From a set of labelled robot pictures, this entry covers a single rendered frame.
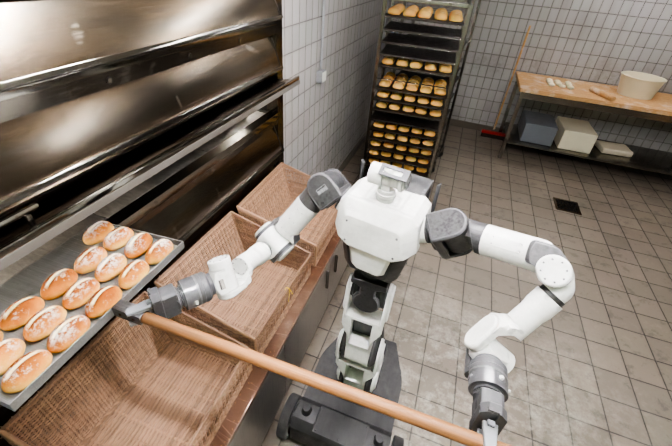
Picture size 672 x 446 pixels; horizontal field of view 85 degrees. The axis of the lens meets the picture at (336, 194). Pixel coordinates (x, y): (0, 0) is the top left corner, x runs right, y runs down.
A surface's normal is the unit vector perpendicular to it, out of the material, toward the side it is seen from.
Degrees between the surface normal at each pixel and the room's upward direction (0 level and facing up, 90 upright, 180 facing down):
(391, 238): 90
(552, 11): 90
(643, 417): 0
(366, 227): 90
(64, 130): 70
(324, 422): 0
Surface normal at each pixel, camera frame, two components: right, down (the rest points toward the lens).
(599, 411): 0.07, -0.83
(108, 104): 0.91, -0.06
